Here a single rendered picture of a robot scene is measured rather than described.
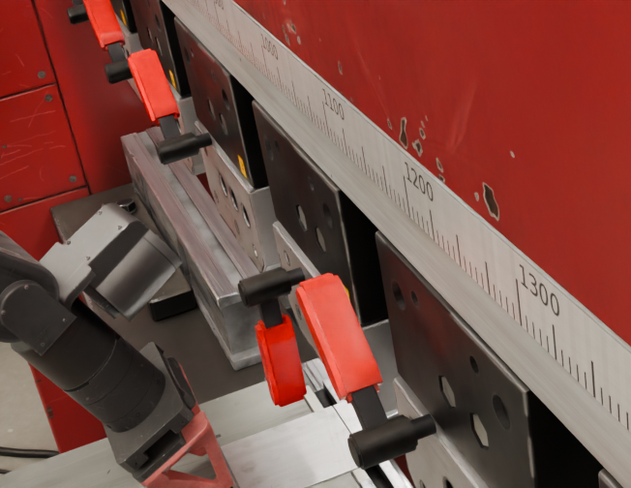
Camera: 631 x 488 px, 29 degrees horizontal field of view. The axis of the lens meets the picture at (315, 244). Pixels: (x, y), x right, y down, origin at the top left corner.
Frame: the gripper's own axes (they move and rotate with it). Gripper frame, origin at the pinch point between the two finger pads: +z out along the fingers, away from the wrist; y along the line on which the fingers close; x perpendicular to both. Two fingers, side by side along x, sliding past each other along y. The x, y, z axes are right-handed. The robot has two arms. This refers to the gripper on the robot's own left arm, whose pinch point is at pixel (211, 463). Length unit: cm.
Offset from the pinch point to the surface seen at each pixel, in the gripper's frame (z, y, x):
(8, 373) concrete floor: 79, 191, 65
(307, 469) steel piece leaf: 4.5, -3.0, -5.5
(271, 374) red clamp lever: -12.9, -14.6, -10.7
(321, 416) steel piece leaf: 6.0, 2.6, -8.4
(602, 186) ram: -35, -50, -26
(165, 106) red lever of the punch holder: -21.5, 8.5, -16.4
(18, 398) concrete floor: 80, 179, 65
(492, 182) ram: -32, -43, -25
